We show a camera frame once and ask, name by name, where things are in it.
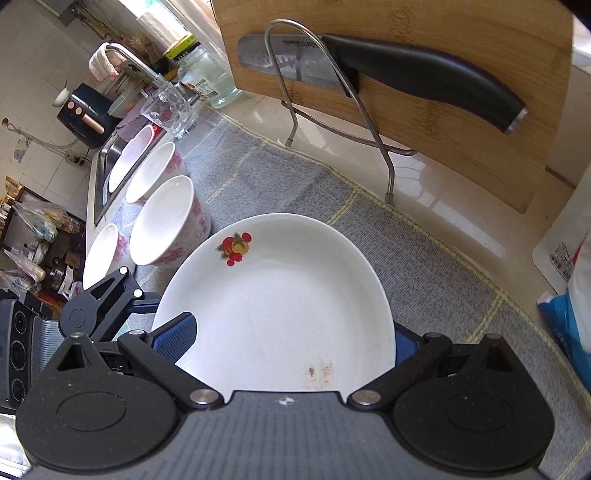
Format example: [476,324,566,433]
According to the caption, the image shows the black air fryer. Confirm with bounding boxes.
[52,83,121,149]

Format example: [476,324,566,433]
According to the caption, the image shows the pink white dish cloth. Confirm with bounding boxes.
[88,42,125,83]

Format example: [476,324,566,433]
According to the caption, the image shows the large glass jar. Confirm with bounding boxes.
[178,42,242,109]

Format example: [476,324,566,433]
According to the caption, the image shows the metal wire board rack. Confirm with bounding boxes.
[263,18,417,206]

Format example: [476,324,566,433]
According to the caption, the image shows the santoku knife black handle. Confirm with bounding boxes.
[238,34,528,134]

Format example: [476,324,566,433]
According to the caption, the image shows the white bowl pink flowers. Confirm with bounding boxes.
[129,175,211,268]
[125,142,188,205]

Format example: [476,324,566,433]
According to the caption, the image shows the chrome kitchen faucet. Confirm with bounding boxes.
[105,42,170,89]

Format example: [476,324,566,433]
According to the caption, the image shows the grey blue checked cloth mat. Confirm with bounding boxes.
[145,110,590,479]

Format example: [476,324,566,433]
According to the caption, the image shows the white blue plastic bag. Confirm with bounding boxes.
[533,171,590,388]

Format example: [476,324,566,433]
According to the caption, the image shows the bamboo cutting board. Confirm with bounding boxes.
[212,1,574,212]

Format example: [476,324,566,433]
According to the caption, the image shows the clear drinking glass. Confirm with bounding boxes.
[140,84,197,138]

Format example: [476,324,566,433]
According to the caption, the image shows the oval white dish fruit print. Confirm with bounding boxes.
[154,213,396,399]

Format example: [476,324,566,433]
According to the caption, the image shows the white container in sink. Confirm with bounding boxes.
[108,123,161,193]

